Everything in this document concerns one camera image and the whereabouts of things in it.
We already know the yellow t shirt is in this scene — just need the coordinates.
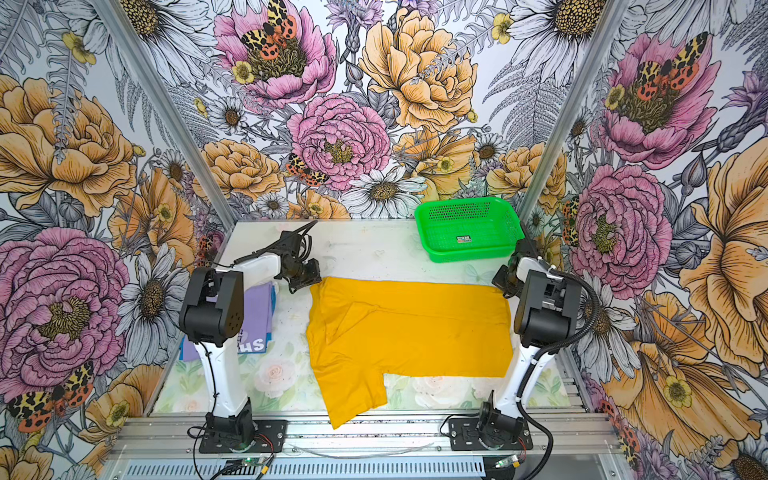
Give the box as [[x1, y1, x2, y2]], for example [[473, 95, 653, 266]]
[[306, 277, 513, 429]]

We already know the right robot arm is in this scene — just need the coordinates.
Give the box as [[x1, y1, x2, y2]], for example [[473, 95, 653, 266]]
[[477, 238, 582, 450]]

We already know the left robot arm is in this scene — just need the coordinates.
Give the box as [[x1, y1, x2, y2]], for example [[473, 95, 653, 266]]
[[178, 220, 322, 453]]

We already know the green plastic basket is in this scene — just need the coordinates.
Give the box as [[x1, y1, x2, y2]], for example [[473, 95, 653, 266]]
[[414, 197, 524, 263]]

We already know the folded purple t shirt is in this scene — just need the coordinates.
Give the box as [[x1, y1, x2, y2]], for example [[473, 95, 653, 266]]
[[179, 281, 276, 363]]

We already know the left black corrugated cable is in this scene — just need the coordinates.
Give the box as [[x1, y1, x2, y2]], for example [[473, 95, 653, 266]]
[[232, 219, 319, 266]]

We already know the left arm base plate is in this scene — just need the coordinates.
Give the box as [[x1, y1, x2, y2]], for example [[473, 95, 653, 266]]
[[198, 417, 288, 454]]

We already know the aluminium front rail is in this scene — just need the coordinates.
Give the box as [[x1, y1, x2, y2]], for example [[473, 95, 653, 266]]
[[99, 408, 632, 479]]

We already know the left aluminium corner post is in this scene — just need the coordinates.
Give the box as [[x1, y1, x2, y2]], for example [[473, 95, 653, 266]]
[[94, 1, 237, 232]]

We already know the aluminium corner post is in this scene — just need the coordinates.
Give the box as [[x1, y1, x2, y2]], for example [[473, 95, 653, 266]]
[[518, 0, 630, 223], [94, 1, 237, 232]]

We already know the right aluminium corner post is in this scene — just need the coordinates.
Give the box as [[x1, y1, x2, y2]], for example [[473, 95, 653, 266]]
[[518, 0, 630, 223]]

